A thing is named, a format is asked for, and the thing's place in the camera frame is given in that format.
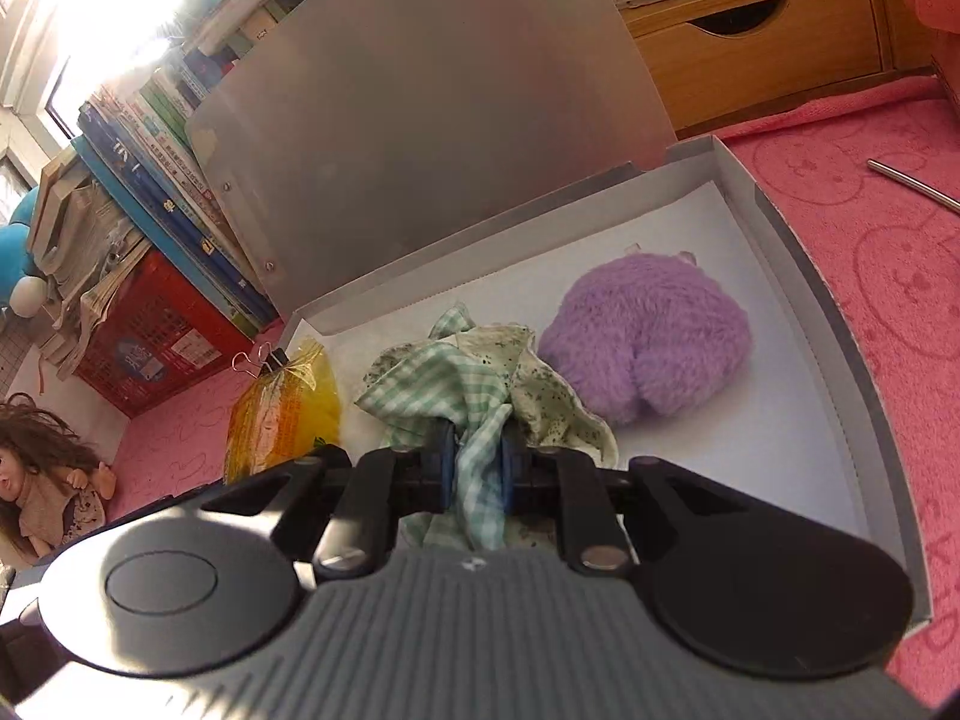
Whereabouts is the green checked floral cloth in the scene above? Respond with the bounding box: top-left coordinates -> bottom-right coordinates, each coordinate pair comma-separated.
352,302 -> 620,552

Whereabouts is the red plastic crate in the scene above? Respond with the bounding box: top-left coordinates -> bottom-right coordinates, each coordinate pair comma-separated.
75,247 -> 256,417

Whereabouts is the window frame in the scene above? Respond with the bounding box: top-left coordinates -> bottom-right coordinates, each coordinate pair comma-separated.
0,0 -> 98,226

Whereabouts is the yellow plastic bag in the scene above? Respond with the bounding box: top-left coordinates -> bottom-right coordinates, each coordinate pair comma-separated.
223,339 -> 342,487

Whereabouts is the wooden drawer unit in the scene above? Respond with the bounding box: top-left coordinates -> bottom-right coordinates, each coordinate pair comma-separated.
619,0 -> 960,140

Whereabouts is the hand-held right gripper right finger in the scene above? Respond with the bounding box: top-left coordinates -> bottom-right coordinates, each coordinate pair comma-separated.
496,426 -> 751,580

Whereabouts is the metal straw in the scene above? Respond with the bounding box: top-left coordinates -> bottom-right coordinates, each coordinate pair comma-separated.
866,157 -> 960,217

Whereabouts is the row of leaning books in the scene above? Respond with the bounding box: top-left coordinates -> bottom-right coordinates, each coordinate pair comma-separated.
75,0 -> 282,338

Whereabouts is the stack of worn booklets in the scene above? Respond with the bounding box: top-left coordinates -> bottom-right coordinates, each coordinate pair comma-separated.
30,146 -> 151,383

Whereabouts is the pink towel mat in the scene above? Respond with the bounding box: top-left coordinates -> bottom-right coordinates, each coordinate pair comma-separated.
112,79 -> 960,713

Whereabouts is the metal binder clip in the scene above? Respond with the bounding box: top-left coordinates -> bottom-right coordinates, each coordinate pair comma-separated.
232,343 -> 293,377

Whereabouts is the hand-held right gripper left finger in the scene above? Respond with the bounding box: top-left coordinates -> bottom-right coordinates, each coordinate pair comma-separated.
199,424 -> 458,583

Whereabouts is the brown-haired doll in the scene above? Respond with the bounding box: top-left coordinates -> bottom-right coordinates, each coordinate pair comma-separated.
0,399 -> 117,567

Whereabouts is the white cardboard box silver lid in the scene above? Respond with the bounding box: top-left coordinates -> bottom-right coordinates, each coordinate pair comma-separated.
184,0 -> 935,623

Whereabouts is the purple plush pouch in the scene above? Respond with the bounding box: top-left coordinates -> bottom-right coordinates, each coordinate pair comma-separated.
538,251 -> 753,427

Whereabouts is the blue white round plush toy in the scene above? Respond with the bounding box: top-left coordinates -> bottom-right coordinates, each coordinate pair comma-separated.
0,184 -> 57,320

